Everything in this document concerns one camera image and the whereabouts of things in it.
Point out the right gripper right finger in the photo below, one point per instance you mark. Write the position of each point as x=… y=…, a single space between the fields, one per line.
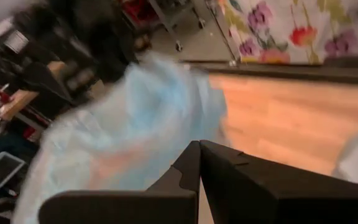
x=275 y=193

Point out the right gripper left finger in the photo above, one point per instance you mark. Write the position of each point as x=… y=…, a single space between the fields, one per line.
x=129 y=205

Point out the long bright blue trash bag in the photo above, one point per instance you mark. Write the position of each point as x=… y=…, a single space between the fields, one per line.
x=129 y=124

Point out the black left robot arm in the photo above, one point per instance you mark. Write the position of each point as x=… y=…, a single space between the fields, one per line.
x=73 y=18

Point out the wooden side table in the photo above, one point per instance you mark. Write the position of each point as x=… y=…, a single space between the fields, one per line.
x=17 y=102

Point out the red cloth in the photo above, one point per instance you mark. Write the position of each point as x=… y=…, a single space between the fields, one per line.
x=137 y=11

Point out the white plastic tray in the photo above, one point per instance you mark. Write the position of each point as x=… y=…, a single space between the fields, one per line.
x=0 y=169

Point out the floral printed cloth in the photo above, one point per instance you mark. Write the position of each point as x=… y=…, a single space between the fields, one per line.
x=297 y=31

